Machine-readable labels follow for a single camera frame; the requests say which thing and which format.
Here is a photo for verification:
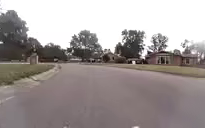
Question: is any grey asphalt road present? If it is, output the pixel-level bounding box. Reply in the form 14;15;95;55
0;62;205;128

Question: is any group of trees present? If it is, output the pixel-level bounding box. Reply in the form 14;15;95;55
25;37;70;63

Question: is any concrete kerb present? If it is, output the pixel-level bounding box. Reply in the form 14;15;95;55
0;63;62;108

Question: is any red brick house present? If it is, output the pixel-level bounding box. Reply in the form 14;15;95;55
144;50;200;66

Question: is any grass lawn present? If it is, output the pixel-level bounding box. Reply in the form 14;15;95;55
0;63;56;90
106;63;205;79

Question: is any brick mailbox pillar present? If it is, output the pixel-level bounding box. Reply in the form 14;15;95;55
29;53;40;65

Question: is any large dark tree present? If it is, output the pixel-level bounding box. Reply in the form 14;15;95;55
0;9;30;62

